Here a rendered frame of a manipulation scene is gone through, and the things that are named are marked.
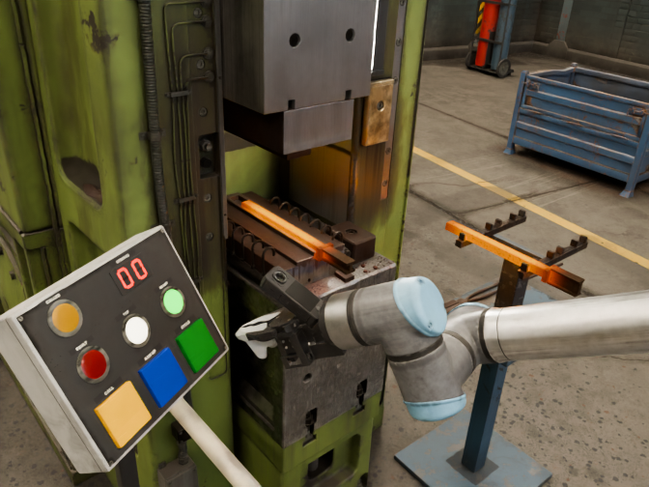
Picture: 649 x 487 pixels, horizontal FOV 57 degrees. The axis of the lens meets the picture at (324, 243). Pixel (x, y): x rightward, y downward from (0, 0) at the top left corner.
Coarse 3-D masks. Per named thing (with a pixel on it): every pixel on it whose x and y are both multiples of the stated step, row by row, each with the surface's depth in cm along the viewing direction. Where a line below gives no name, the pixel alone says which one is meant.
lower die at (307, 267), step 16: (240, 208) 168; (272, 208) 171; (240, 224) 161; (256, 224) 161; (304, 224) 162; (240, 240) 155; (256, 240) 156; (272, 240) 154; (288, 240) 154; (320, 240) 155; (336, 240) 155; (240, 256) 156; (256, 256) 149; (272, 256) 148; (288, 256) 147; (304, 256) 147; (288, 272) 144; (304, 272) 148; (320, 272) 151
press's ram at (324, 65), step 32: (224, 0) 121; (256, 0) 113; (288, 0) 114; (320, 0) 119; (352, 0) 125; (224, 32) 124; (256, 32) 115; (288, 32) 117; (320, 32) 122; (352, 32) 128; (224, 64) 127; (256, 64) 118; (288, 64) 120; (320, 64) 126; (352, 64) 131; (224, 96) 131; (256, 96) 121; (288, 96) 123; (320, 96) 129; (352, 96) 135
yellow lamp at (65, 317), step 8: (64, 304) 92; (56, 312) 90; (64, 312) 91; (72, 312) 92; (56, 320) 90; (64, 320) 91; (72, 320) 92; (56, 328) 90; (64, 328) 91; (72, 328) 92
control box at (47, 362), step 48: (144, 240) 108; (48, 288) 96; (96, 288) 97; (144, 288) 105; (192, 288) 115; (0, 336) 88; (48, 336) 89; (96, 336) 95; (48, 384) 88; (96, 384) 93; (144, 384) 100; (192, 384) 109; (96, 432) 91; (144, 432) 98
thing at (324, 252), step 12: (252, 204) 169; (264, 216) 163; (276, 216) 162; (288, 228) 156; (300, 240) 152; (312, 240) 151; (324, 252) 146; (336, 252) 145; (336, 264) 145; (348, 264) 140
